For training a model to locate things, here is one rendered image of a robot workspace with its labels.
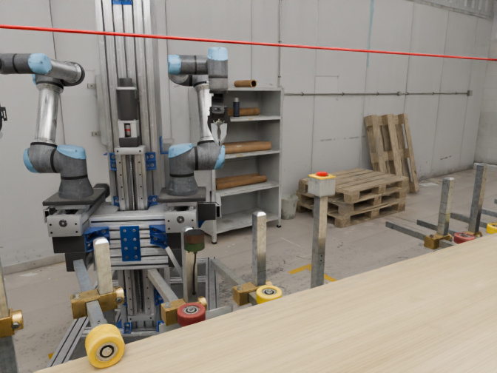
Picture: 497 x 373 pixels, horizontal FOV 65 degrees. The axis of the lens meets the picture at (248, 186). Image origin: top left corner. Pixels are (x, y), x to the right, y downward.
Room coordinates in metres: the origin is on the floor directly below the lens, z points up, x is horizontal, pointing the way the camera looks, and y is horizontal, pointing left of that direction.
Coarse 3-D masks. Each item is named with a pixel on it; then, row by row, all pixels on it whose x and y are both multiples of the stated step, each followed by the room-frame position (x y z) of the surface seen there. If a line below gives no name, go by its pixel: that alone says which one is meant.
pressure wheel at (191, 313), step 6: (180, 306) 1.02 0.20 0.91; (186, 306) 1.02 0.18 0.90; (192, 306) 1.02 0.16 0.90; (198, 306) 1.02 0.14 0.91; (180, 312) 0.99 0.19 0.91; (186, 312) 0.99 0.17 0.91; (192, 312) 0.99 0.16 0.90; (198, 312) 0.99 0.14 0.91; (204, 312) 1.00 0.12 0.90; (180, 318) 0.97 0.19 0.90; (186, 318) 0.97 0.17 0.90; (192, 318) 0.97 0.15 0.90; (198, 318) 0.97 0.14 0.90; (204, 318) 1.00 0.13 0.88; (180, 324) 0.97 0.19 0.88; (186, 324) 0.97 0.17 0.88
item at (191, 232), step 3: (186, 231) 1.09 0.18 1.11; (189, 231) 1.09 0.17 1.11; (192, 231) 1.09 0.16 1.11; (195, 231) 1.09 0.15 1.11; (198, 231) 1.09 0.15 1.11; (201, 231) 1.09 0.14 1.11; (186, 234) 1.06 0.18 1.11; (189, 234) 1.06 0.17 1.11; (192, 234) 1.06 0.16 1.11; (195, 234) 1.06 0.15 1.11; (198, 234) 1.06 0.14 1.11; (201, 234) 1.07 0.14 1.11; (189, 243) 1.05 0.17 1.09; (192, 243) 1.05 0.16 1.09; (195, 243) 1.05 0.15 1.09; (186, 252) 1.09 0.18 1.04; (189, 252) 1.10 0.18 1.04; (192, 252) 1.10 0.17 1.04; (195, 252) 1.07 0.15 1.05; (186, 255) 1.09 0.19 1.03; (195, 255) 1.07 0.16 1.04; (195, 258) 1.07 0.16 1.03; (195, 261) 1.08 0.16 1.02; (192, 294) 1.10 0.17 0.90
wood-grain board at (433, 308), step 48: (480, 240) 1.56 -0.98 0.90; (336, 288) 1.14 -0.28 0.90; (384, 288) 1.14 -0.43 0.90; (432, 288) 1.14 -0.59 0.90; (480, 288) 1.14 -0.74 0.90; (192, 336) 0.89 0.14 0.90; (240, 336) 0.89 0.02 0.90; (288, 336) 0.89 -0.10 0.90; (336, 336) 0.89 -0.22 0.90; (384, 336) 0.89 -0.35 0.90; (432, 336) 0.89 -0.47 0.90; (480, 336) 0.89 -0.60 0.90
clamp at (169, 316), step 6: (174, 300) 1.12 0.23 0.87; (180, 300) 1.12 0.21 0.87; (198, 300) 1.12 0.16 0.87; (204, 300) 1.13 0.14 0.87; (162, 306) 1.08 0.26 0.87; (174, 306) 1.08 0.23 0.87; (204, 306) 1.12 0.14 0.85; (162, 312) 1.09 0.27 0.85; (168, 312) 1.06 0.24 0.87; (174, 312) 1.07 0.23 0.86; (162, 318) 1.09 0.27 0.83; (168, 318) 1.06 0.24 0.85; (174, 318) 1.07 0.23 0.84; (168, 324) 1.06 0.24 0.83
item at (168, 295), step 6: (150, 270) 1.35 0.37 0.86; (156, 270) 1.35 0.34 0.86; (150, 276) 1.32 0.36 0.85; (156, 276) 1.30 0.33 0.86; (156, 282) 1.26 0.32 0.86; (162, 282) 1.26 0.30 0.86; (156, 288) 1.26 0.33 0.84; (162, 288) 1.22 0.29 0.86; (168, 288) 1.22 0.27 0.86; (162, 294) 1.20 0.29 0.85; (168, 294) 1.18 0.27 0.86; (174, 294) 1.18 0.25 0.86; (168, 300) 1.14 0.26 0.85
